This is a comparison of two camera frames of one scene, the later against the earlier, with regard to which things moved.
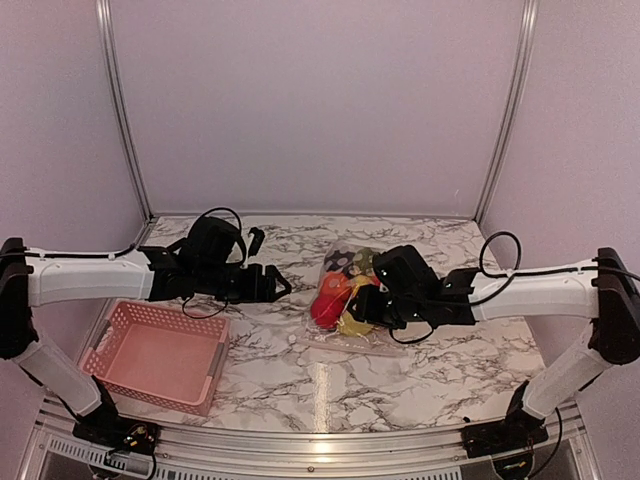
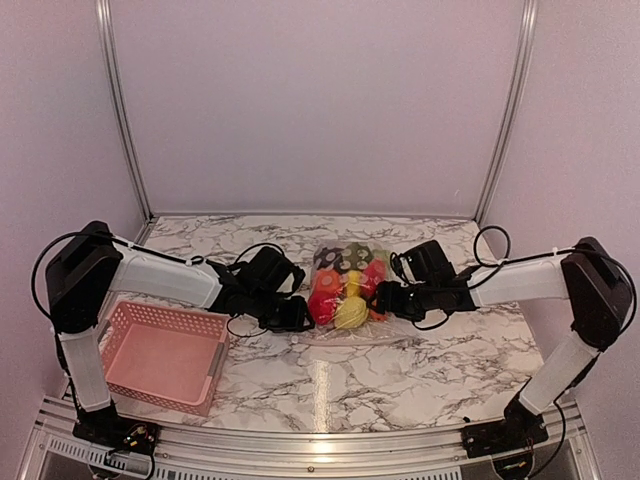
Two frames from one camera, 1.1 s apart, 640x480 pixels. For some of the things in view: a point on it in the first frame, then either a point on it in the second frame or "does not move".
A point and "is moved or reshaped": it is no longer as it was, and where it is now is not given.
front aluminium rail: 53,453 does not move
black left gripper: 257,292 to 295,323
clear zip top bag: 346,267 is moved or reshaped
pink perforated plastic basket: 160,355 does not move
